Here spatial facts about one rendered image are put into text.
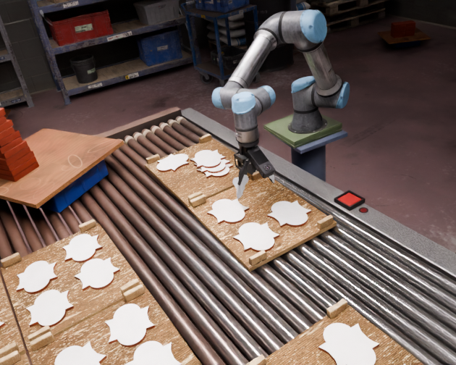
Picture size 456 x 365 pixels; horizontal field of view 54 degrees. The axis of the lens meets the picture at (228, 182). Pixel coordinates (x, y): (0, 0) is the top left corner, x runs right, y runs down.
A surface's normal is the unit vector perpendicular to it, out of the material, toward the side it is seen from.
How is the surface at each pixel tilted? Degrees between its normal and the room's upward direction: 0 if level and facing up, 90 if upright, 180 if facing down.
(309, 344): 0
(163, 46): 90
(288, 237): 0
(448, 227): 0
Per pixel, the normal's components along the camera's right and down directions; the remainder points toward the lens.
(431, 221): -0.12, -0.83
